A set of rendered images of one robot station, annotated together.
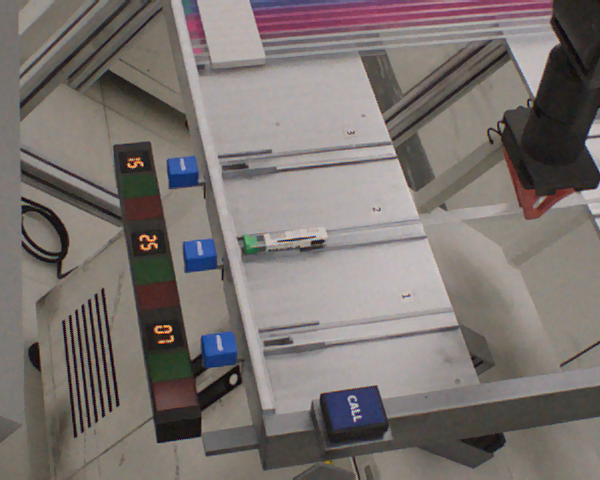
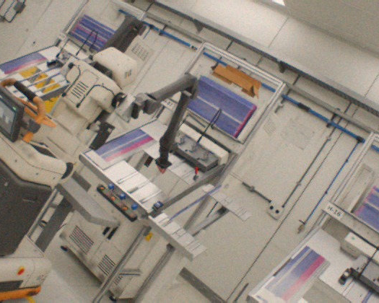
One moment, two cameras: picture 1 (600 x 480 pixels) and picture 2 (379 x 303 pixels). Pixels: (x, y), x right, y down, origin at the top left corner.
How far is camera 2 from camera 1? 1.75 m
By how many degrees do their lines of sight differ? 28
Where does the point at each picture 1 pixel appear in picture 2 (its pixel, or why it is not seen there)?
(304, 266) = (137, 192)
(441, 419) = (167, 203)
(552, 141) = (164, 160)
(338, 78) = (122, 164)
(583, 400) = (183, 193)
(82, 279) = (69, 226)
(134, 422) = (99, 244)
